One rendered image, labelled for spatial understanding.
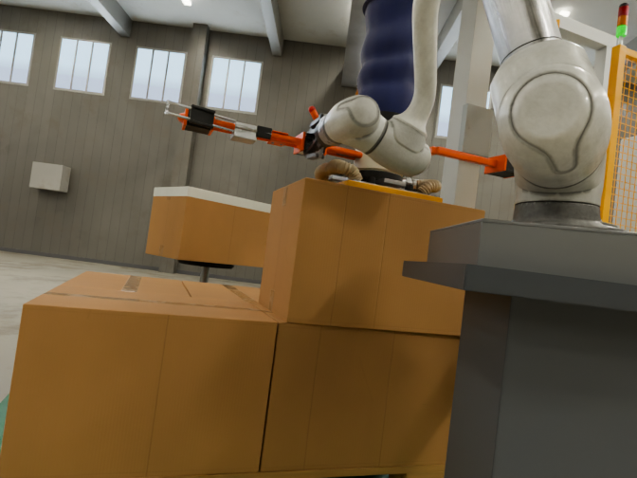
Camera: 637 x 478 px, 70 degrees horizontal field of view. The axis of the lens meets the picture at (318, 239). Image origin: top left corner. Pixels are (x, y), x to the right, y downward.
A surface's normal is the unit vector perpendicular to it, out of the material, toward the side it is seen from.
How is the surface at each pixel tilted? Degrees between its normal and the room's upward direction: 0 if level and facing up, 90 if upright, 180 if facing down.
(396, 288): 90
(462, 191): 90
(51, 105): 90
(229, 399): 90
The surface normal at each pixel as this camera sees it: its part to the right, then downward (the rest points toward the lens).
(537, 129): -0.45, -0.04
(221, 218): 0.71, 0.07
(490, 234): 0.00, -0.04
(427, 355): 0.34, 0.00
